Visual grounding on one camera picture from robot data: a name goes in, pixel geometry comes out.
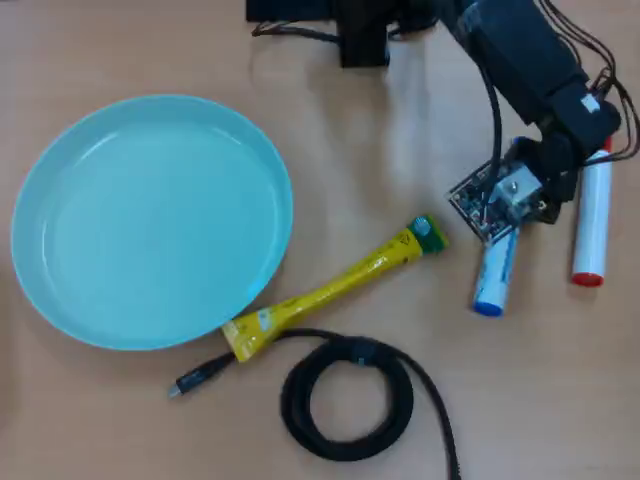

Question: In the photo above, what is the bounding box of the coiled black braided cable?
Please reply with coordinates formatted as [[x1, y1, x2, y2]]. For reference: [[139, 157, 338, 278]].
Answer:
[[168, 327, 464, 480]]

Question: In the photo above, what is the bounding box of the yellow plastic tube packet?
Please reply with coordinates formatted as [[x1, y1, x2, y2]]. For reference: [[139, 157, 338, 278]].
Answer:
[[221, 215, 450, 364]]

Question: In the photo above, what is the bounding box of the black camera cable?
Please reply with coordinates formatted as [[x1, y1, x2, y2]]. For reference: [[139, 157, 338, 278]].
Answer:
[[477, 62, 504, 226]]

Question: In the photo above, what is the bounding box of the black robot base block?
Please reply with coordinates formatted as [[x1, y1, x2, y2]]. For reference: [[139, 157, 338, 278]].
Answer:
[[244, 0, 454, 69]]

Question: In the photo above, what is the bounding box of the white pen with blue cap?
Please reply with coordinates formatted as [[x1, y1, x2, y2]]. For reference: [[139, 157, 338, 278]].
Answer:
[[472, 227, 521, 318]]

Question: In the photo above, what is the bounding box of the white pen with red cap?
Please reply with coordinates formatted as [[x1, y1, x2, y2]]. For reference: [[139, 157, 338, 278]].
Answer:
[[570, 137, 614, 290]]

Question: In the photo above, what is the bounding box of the thin servo wire bundle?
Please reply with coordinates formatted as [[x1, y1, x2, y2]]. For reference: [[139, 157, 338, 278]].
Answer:
[[537, 0, 640, 162]]

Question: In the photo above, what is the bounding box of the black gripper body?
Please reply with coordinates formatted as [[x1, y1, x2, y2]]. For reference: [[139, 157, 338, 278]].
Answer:
[[519, 82, 623, 202]]

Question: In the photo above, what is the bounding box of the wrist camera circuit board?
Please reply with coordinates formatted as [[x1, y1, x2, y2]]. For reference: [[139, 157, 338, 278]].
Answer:
[[447, 162, 545, 245]]

